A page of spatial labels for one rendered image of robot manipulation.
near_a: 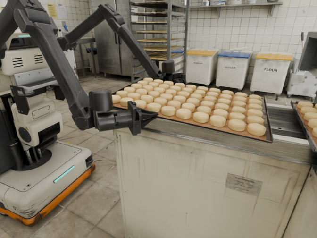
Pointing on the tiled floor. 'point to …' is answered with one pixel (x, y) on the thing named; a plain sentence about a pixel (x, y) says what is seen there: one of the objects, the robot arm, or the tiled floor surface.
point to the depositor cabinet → (304, 208)
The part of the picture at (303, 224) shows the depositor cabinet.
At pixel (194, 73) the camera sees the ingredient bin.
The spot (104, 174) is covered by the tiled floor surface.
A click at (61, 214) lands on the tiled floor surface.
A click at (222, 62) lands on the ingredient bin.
